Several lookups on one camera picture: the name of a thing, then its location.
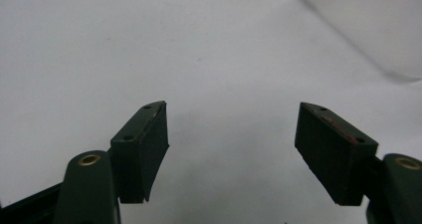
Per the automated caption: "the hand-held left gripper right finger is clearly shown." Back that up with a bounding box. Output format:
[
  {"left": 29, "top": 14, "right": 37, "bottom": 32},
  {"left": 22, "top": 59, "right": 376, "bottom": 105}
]
[{"left": 294, "top": 101, "right": 379, "bottom": 207}]

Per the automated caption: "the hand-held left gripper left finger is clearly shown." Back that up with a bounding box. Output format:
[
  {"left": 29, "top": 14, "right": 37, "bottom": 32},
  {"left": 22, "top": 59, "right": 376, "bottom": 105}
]
[{"left": 109, "top": 100, "right": 170, "bottom": 204}]

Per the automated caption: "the white sheet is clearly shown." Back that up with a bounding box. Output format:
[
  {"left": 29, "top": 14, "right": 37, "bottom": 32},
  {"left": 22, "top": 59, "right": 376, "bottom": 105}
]
[{"left": 299, "top": 0, "right": 422, "bottom": 81}]

